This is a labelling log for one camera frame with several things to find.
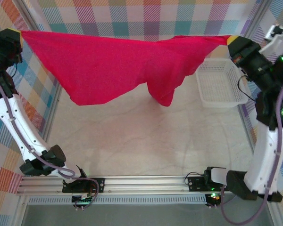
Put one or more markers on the red t-shirt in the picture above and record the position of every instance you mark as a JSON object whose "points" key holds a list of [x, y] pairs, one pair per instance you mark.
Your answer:
{"points": [[108, 66]]}

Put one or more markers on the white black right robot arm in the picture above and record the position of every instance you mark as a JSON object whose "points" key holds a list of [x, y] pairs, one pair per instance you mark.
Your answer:
{"points": [[261, 160]]}

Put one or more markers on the white plastic basket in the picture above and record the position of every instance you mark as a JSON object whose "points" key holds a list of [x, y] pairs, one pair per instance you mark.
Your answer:
{"points": [[217, 99]]}

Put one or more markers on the aluminium frame post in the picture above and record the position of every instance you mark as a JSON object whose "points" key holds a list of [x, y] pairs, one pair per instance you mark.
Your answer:
{"points": [[254, 21], [29, 15]]}

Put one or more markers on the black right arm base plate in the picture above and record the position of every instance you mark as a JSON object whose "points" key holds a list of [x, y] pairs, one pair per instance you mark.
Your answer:
{"points": [[194, 183]]}

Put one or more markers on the aluminium frame leg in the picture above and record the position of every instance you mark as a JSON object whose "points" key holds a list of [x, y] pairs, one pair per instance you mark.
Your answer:
{"points": [[20, 212], [274, 212]]}

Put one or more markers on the wide aluminium mounting rail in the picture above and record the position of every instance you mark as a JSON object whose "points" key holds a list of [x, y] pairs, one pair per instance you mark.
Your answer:
{"points": [[143, 184]]}

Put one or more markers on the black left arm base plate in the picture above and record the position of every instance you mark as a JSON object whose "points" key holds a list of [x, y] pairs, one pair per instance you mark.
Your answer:
{"points": [[100, 184]]}

